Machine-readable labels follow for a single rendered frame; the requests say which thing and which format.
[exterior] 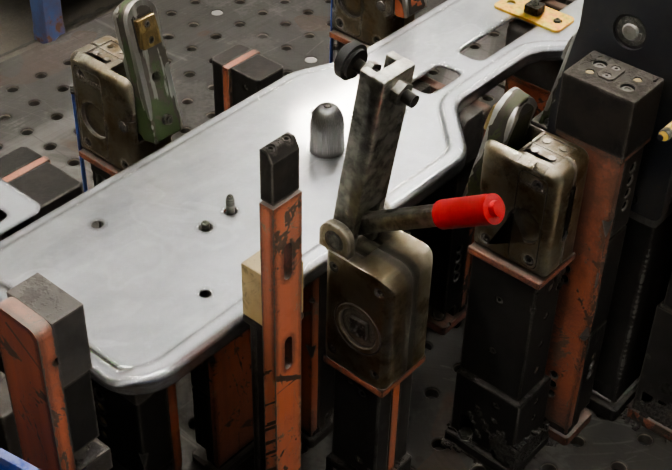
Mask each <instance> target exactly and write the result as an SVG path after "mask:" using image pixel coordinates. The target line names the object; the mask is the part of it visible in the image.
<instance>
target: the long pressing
mask: <svg viewBox="0 0 672 470"><path fill-rule="evenodd" d="M498 1H499V0H447V1H445V2H444V3H442V4H440V5H439V6H437V7H435V8H434V9H432V10H430V11H429V12H427V13H425V14H423V15H422V16H420V17H418V18H417V19H415V20H413V21H412V22H410V23H408V24H407V25H405V26H403V27H402V28H400V29H398V30H397V31H395V32H393V33H391V34H390V35H388V36H386V37H385V38H383V39H381V40H380V41H378V42H376V43H375V44H373V45H371V46H370V47H368V48H367V54H368V58H367V62H368V60H371V61H376V62H378V63H379V64H381V65H382V66H381V70H382V69H383V68H384V63H385V58H386V54H387V53H389V52H391V51H394V52H396V53H398V54H399V55H401V56H402V57H405V58H407V59H409V60H410V61H412V62H413V63H414V64H415V70H414V74H413V79H412V83H413V82H414V81H416V80H417V79H419V78H421V77H422V76H424V75H425V74H427V73H428V72H430V71H431V70H433V69H435V68H438V67H442V68H446V69H448V70H451V71H453V72H455V73H457V74H458V75H459V77H458V78H457V79H455V80H454V81H452V82H451V83H449V84H448V85H446V86H445V87H443V88H442V89H440V90H439V91H437V92H435V93H432V94H426V93H422V92H420V91H418V90H416V89H414V88H413V89H412V92H414V93H415V94H417V95H418V96H419V101H418V103H417V104H416V106H415V107H413V108H410V107H408V106H406V110H405V115H404V119H403V124H402V128H401V133H400V137H399V142H398V146H397V151H396V155H395V160H394V164H393V169H392V173H391V178H390V182H389V187H388V191H387V195H386V200H387V201H388V202H389V204H390V206H391V208H392V209H394V208H402V207H411V206H416V205H417V204H419V203H420V202H421V201H423V200H424V199H425V198H427V197H428V196H430V195H431V194H432V193H434V192H435V191H436V190H438V189H439V188H440V187H442V186H443V185H444V184H446V183H447V182H449V181H450V180H451V179H453V178H454V177H455V176H457V175H458V174H459V173H460V172H461V171H462V170H463V168H464V166H465V164H466V157H467V145H466V141H465V137H464V134H463V130H462V127H461V123H460V119H459V116H458V115H459V113H460V112H461V111H462V110H463V109H464V108H465V107H467V106H468V105H469V104H471V103H472V102H474V101H475V100H477V99H478V98H480V97H481V96H483V95H484V94H486V93H487V92H488V91H490V90H491V89H493V88H494V87H496V86H497V85H499V84H500V83H502V82H503V81H504V80H506V79H507V78H509V77H510V76H512V75H513V74H515V73H516V72H517V71H519V70H520V69H522V68H523V67H525V66H527V65H529V64H532V63H535V62H540V61H564V59H562V58H561V56H562V54H563V51H564V49H565V46H566V44H567V42H568V41H569V39H570V38H571V36H572V35H574V34H575V33H576V32H577V30H578V28H579V26H580V20H581V14H582V8H583V2H584V0H575V1H573V2H572V3H570V4H569V5H567V6H566V7H564V8H563V9H561V10H560V11H559V12H562V13H564V14H567V15H569V16H572V17H574V22H573V23H572V24H571V25H569V26H568V27H566V28H565V29H563V30H562V31H560V32H558V33H554V32H551V31H549V30H546V29H544V28H541V27H539V26H536V25H534V24H532V23H529V22H527V21H524V20H522V19H519V18H517V17H514V16H512V15H510V14H507V13H505V12H502V11H500V10H497V9H495V8H494V4H495V3H496V2H498ZM538 1H541V0H538ZM512 19H517V20H521V21H524V22H526V23H528V24H531V25H532V26H533V27H534V28H532V29H531V30H529V31H528V32H526V33H525V34H523V35H522V36H520V37H519V38H517V39H516V40H514V41H513V42H511V43H510V44H508V45H507V46H505V47H504V48H502V49H501V50H499V51H498V52H496V53H495V54H493V55H492V56H490V57H489V58H487V59H485V60H482V61H478V60H474V59H471V58H469V57H467V56H464V55H462V54H461V53H460V52H461V51H463V50H464V49H466V48H467V47H469V46H470V45H472V44H474V43H475V42H477V41H478V40H480V39H481V38H483V37H484V36H486V35H488V34H489V33H491V32H492V31H494V30H495V29H497V28H498V27H500V26H502V25H503V24H505V23H506V22H508V21H509V20H512ZM358 79H359V74H358V75H357V76H356V77H354V78H352V79H349V80H343V79H341V78H340V77H338V76H337V75H335V73H334V62H333V63H328V64H324V65H320V66H316V67H311V68H307V69H303V70H299V71H296V72H293V73H290V74H288V75H286V76H284V77H282V78H281V79H279V80H277V81H275V82H274V83H272V84H270V85H268V86H267V87H265V88H263V89H262V90H260V91H258V92H256V93H255V94H253V95H251V96H249V97H248V98H246V99H244V100H243V101H241V102H239V103H237V104H236V105H234V106H232V107H231V108H229V109H227V110H225V111H224V112H222V113H220V114H218V115H217V116H215V117H213V118H212V119H210V120H208V121H206V122H205V123H203V124H201V125H199V126H198V127H196V128H194V129H193V130H191V131H189V132H187V133H186V134H184V135H182V136H181V137H179V138H177V139H175V140H174V141H172V142H170V143H168V144H167V145H165V146H163V147H162V148H160V149H158V150H156V151H155V152H153V153H151V154H149V155H148V156H146V157H144V158H143V159H141V160H139V161H137V162H136V163H134V164H132V165H130V166H129V167H127V168H125V169H124V170H122V171H120V172H118V173H117V174H115V175H113V176H112V177H110V178H108V179H106V180H105V181H103V182H101V183H99V184H98V185H96V186H94V187H93V188H91V189H89V190H87V191H86V192H84V193H82V194H80V195H79V196H77V197H75V198H74V199H72V200H70V201H68V202H67V203H65V204H63V205H61V206H60V207H58V208H56V209H55V210H53V211H51V212H49V213H48V214H46V215H44V216H43V217H41V218H39V219H37V220H36V221H34V222H32V223H30V224H29V225H27V226H25V227H24V228H22V229H20V230H18V231H17V232H15V233H13V234H11V235H10V236H8V237H6V238H5V239H3V240H1V241H0V302H2V301H4V300H5V299H7V293H6V292H7V291H8V290H10V289H11V288H13V287H15V286H16V285H18V284H19V283H21V282H23V281H24V280H26V279H28V278H29V277H31V276H33V275H34V274H36V273H37V272H38V273H40V274H41V275H42V276H44V277H45V278H47V279H48V280H50V281H51V282H52V283H54V284H55V285H57V286H58V287H60V288H61V289H63V290H64V291H65V292H67V293H68V294H70V295H71V296H73V297H74V298H75V299H77V300H78V301H80V302H81V303H83V307H84V314H85V321H86V328H87V335H88V341H89V348H90V355H91V362H92V369H90V374H91V379H92V380H94V381H95V382H96V383H98V384H99V385H100V386H102V387H104V388H106V389H107V390H110V391H112V392H115V393H119V394H124V395H145V394H151V393H155V392H159V391H161V390H163V389H166V388H168V387H170V386H171V385H173V384H175V383H176V382H178V381H179V380H180V379H182V378H183V377H184V376H186V375H187V374H188V373H190V372H191V371H192V370H194V369H195V368H197V367H198V366H199V365H201V364H202V363H203V362H205V361H206V360H207V359H209V358H210V357H211V356H213V355H214V354H215V353H217V352H218V351H220V350H221V349H222V348H224V347H225V346H226V345H228V344H229V343H230V342H232V341H233V340H234V339H236V338H237V337H239V336H240V335H241V334H243V333H244V332H245V331H247V330H248V329H249V328H250V325H249V324H248V323H246V322H244V321H243V301H242V273H241V263H242V262H243V261H245V260H246V259H248V258H249V257H251V256H252V255H253V254H255V253H256V252H258V251H259V250H260V217H259V202H261V201H262V200H261V199H260V158H259V149H261V148H262V147H264V146H265V145H267V144H269V143H270V142H272V141H274V140H275V139H277V138H278V137H280V136H282V135H283V134H285V133H286V132H289V133H291V134H293V135H294V136H295V138H296V140H297V143H298V146H299V190H301V191H302V261H303V289H304V288H305V287H306V286H308V285H309V284H310V283H312V282H313V281H314V280H316V279H317V278H318V277H320V276H321V275H323V274H324V273H325V272H327V254H328V250H327V249H326V247H324V246H322V245H321V244H319V229H320V226H321V225H322V224H323V223H324V222H326V221H327V220H329V219H333V215H334V210H335V204H336V199H337V193H338V188H339V183H340V177H341V172H342V166H343V161H344V156H345V150H346V145H347V139H348V134H349V129H350V123H351V118H352V112H353V107H354V102H355V96H356V91H357V85H358ZM324 102H331V103H334V104H336V105H337V106H338V107H339V108H340V110H341V112H342V114H343V117H344V124H345V129H344V152H343V153H342V154H341V155H340V156H338V157H336V158H331V159H324V158H319V157H316V156H314V155H313V154H311V152H310V151H309V147H310V120H311V116H312V111H314V109H315V108H316V107H317V106H318V105H319V104H321V103H324ZM228 194H232V195H233V197H234V200H235V209H236V210H237V213H236V214H234V215H227V214H225V213H224V210H225V209H226V196H227V195H228ZM203 220H208V221H209V222H210V225H211V226H212V227H213V228H212V229H211V230H210V231H201V230H199V226H200V225H201V222H202V221H203ZM95 222H102V223H103V224H104V225H103V226H102V227H100V228H94V227H93V226H92V224H93V223H95ZM202 291H210V292H211V296H210V297H207V298H203V297H200V295H199V293H200V292H202Z"/></svg>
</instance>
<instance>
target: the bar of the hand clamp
mask: <svg viewBox="0 0 672 470"><path fill-rule="evenodd" d="M367 58H368V54H367V47H366V46H365V45H364V44H362V43H360V42H359V41H352V42H350V43H347V44H346V45H344V46H343V47H342V48H341V49H340V51H339V52H338V54H337V56H336V58H335V61H334V73H335V75H337V76H338V77H340V78H341V79H343V80H349V79H352V78H354V77H356V76H357V75H358V74H359V79H358V85H357V91H356V96H355V102H354V107H353V112H352V118H351V123H350V129H349V134H348V139H347V145H346V150H345V156H344V161H343V166H342V172H341V177H340V183H339V188H338V193H337V199H336V204H335V210H334V215H333V219H336V220H338V221H340V222H342V223H343V224H345V225H346V226H347V227H348V228H349V229H350V230H351V232H352V234H353V236H354V240H355V248H356V243H357V239H358V234H359V229H360V224H361V219H362V214H364V213H365V212H367V211H377V210H383V209H384V204H385V200H386V195H387V191H388V187H389V182H390V178H391V173H392V169H393V164H394V160H395V155H396V151H397V146H398V142H399V137H400V133H401V128H402V124H403V119H404V115H405V110H406V106H408V107H410V108H413V107H415V106H416V104H417V103H418V101H419V96H418V95H417V94H415V93H414V92H412V89H413V85H412V84H411V83H412V79H413V74H414V70H415V64H414V63H413V62H412V61H410V60H409V59H407V58H405V57H402V56H401V55H399V54H398V53H396V52H394V51H391V52H389V53H387V54H386V58H385V63H384V68H383V69H382V70H381V66H382V65H381V64H379V63H378V62H376V61H371V60H368V62H367ZM355 248H354V253H355Z"/></svg>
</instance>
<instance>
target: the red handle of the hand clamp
mask: <svg viewBox="0 0 672 470"><path fill-rule="evenodd" d="M504 215H505V204H504V202H503V200H502V198H501V197H500V196H499V195H498V194H496V193H489V194H481V195H472V196H464V197H456V198H448V199H440V200H438V201H436V202H435V204H428V205H419V206H411V207H402V208H394V209H386V210H377V211H367V212H365V213H364V214H362V219H361V224H360V229H359V234H358V235H366V234H370V233H380V232H390V231H400V230H410V229H421V228H431V227H438V228H439V229H442V230H446V229H457V228H468V227H478V226H489V225H497V224H499V223H500V222H501V221H502V220H503V218H504Z"/></svg>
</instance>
